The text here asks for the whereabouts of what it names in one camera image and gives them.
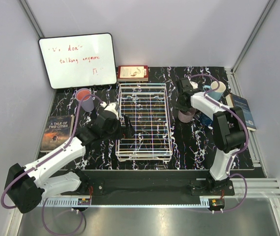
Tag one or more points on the blue book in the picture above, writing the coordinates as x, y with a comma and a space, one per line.
233, 100

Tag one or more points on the red book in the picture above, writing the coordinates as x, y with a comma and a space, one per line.
133, 73

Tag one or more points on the white dry-erase board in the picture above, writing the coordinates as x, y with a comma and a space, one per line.
79, 60

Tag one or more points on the mauve mug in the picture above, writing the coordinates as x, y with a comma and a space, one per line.
186, 117

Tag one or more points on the A Tale of Two Cities book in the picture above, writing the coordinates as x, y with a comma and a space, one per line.
58, 130

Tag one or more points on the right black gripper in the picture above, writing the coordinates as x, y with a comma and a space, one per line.
178, 106

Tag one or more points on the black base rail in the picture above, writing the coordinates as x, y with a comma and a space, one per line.
151, 187

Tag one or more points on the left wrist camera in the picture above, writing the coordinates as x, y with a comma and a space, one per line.
111, 107

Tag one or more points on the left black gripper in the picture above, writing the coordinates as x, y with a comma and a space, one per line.
127, 132

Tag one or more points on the lavender tumbler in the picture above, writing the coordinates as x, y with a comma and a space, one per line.
87, 105

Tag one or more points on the coral pink tumbler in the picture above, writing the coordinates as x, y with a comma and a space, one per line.
83, 94

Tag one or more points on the white wire dish rack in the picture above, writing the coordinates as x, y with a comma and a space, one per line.
146, 106

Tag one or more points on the dark blue mug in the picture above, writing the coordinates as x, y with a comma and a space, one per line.
205, 120

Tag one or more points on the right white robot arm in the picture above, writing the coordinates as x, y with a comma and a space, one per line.
230, 132

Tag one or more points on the light blue faceted mug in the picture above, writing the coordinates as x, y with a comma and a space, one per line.
215, 90

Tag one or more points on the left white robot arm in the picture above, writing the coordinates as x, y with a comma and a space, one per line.
27, 186

